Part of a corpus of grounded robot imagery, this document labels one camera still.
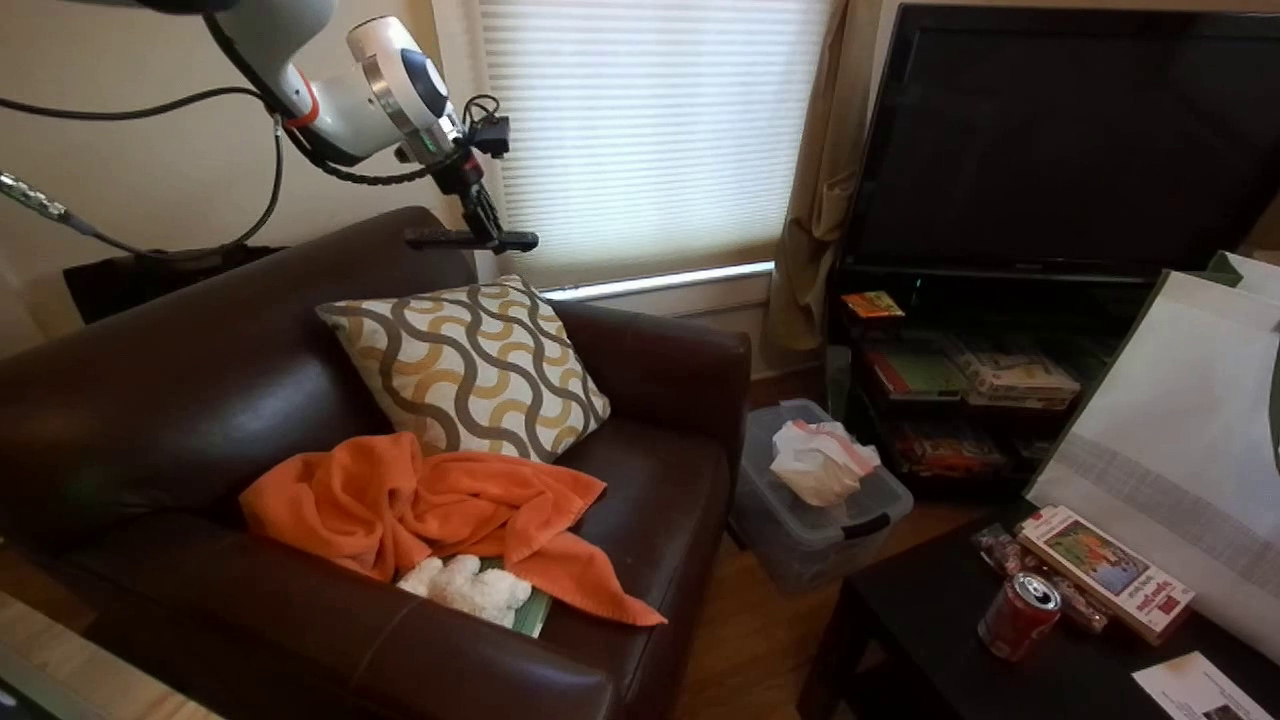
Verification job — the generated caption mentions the dark red shelf items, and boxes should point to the dark red shelf items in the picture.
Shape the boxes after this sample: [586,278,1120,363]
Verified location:
[893,419,1012,486]

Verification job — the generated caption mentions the red green book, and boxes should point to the red green book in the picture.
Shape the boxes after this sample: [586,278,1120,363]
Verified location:
[860,341,975,407]

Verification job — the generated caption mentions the red soda can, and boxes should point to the red soda can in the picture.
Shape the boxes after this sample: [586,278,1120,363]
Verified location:
[975,567,1067,670]

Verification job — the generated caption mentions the patterned wavy throw pillow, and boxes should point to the patterned wavy throw pillow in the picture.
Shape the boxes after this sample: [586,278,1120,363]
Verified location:
[314,273,616,468]

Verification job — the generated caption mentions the small orange box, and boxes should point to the small orange box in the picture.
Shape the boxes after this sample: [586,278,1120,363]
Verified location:
[842,290,907,324]

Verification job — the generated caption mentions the white window blind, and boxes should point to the white window blind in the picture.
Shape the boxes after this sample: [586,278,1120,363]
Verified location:
[471,0,832,310]

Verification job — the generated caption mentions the black object behind armchair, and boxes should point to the black object behind armchair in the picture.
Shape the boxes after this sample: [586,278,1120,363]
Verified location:
[62,242,285,328]

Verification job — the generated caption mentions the orange strap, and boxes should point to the orange strap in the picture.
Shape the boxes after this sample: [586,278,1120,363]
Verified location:
[285,86,329,135]

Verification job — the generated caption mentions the dark wooden coffee table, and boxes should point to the dark wooden coffee table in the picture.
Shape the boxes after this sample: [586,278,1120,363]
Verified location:
[797,514,1280,720]

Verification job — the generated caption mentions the white crumpled cloth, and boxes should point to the white crumpled cloth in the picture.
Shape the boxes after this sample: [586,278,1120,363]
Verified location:
[768,416,885,514]

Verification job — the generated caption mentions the clear plastic storage bin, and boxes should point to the clear plastic storage bin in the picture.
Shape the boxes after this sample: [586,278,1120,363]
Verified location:
[724,398,920,587]

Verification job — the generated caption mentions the white paper sheet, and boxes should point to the white paper sheet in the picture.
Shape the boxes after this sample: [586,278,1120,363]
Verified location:
[1130,649,1278,720]

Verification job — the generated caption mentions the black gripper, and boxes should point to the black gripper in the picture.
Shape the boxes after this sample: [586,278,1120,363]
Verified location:
[423,112,515,258]

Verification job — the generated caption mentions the black television stand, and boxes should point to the black television stand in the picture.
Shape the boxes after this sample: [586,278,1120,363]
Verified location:
[825,261,1163,505]

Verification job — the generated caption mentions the grey labelled cable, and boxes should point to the grey labelled cable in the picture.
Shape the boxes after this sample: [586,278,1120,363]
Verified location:
[0,168,139,261]

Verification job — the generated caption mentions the stack of books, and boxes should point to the stack of books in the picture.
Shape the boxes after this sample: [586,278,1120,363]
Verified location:
[951,349,1086,411]

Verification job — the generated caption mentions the orange fleece blanket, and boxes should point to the orange fleece blanket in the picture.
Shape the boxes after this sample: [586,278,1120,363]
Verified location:
[238,430,673,632]

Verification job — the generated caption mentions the brown leather armchair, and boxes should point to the brown leather armchair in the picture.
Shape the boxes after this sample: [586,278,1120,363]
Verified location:
[0,205,758,720]

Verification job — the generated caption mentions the green flat item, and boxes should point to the green flat item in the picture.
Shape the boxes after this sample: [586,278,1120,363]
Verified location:
[513,592,556,639]

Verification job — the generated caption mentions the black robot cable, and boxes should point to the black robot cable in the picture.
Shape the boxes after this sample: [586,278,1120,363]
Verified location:
[0,86,445,258]

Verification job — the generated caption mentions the white fluffy cloth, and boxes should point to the white fluffy cloth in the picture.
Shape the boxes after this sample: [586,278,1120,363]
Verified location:
[395,552,537,632]

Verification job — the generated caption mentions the black flat screen television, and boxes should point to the black flat screen television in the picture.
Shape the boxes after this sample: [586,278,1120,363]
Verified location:
[850,0,1280,283]

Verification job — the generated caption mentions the beige curtain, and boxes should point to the beige curtain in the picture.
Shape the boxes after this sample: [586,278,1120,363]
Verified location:
[760,0,902,363]

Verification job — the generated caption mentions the colourful printed box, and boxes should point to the colourful printed box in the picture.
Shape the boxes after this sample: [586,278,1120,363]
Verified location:
[1016,499,1201,649]

